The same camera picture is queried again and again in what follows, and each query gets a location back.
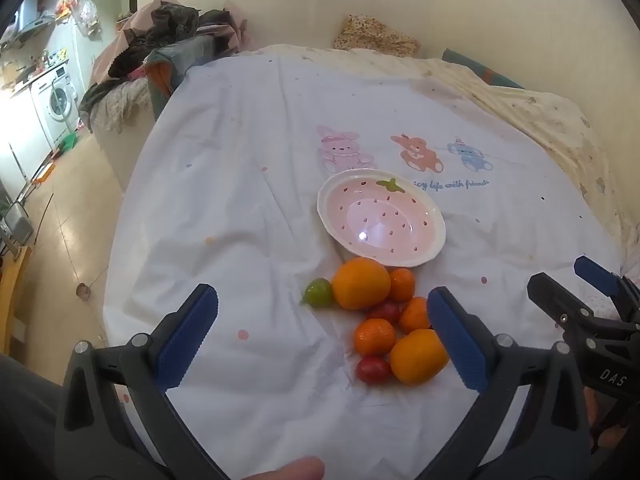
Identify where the small mandarin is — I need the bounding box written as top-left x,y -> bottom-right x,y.
389,268 -> 417,303
398,296 -> 432,335

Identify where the white washing machine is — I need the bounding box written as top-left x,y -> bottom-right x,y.
30,62 -> 81,151

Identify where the person's dark trouser leg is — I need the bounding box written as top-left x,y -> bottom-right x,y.
0,352 -> 68,480

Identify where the pile of clothes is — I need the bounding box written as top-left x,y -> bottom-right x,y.
79,0 -> 248,133

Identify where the white printed bedsheet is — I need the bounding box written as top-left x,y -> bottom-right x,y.
102,45 -> 631,480

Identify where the grey range hood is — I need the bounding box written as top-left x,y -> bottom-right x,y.
2,0 -> 56,41

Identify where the large smooth orange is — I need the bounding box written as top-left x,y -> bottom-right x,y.
389,329 -> 450,386
332,257 -> 392,311

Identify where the red cherry tomato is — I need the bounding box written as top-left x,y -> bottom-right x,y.
366,301 -> 402,326
355,356 -> 392,385

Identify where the brown floral pillow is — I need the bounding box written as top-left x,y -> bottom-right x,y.
334,14 -> 421,57

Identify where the bumpy mandarin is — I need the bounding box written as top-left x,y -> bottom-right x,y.
354,318 -> 397,357

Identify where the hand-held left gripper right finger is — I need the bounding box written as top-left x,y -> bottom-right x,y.
415,287 -> 594,480

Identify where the teal pillow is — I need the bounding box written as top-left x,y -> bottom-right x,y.
442,49 -> 523,90

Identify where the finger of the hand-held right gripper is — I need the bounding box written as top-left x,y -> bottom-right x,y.
573,255 -> 640,318
527,272 -> 640,342

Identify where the person's right hand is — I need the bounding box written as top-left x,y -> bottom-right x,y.
582,387 -> 608,441

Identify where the pink strawberry bowl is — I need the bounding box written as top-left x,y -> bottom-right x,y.
317,169 -> 447,267

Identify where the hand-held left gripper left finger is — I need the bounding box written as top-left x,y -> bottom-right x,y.
54,283 -> 231,480

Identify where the person's left hand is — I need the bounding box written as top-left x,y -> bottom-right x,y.
239,455 -> 326,480

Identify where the green tomato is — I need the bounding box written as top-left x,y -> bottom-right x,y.
300,278 -> 334,309

